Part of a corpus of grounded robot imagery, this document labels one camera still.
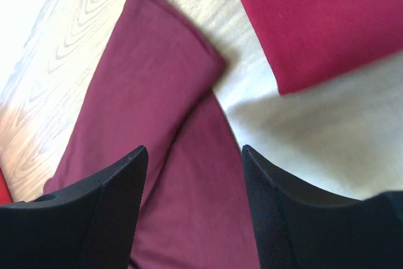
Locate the folded red t shirt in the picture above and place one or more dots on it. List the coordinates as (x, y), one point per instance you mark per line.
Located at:
(308, 42)

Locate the maroon t shirt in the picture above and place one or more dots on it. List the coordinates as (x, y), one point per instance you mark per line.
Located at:
(153, 87)

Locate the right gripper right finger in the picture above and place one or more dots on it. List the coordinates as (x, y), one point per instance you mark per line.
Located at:
(299, 225)

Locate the red plastic bin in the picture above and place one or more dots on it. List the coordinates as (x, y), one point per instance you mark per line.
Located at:
(5, 195)

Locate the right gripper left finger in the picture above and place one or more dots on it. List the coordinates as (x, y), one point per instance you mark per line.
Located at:
(88, 224)

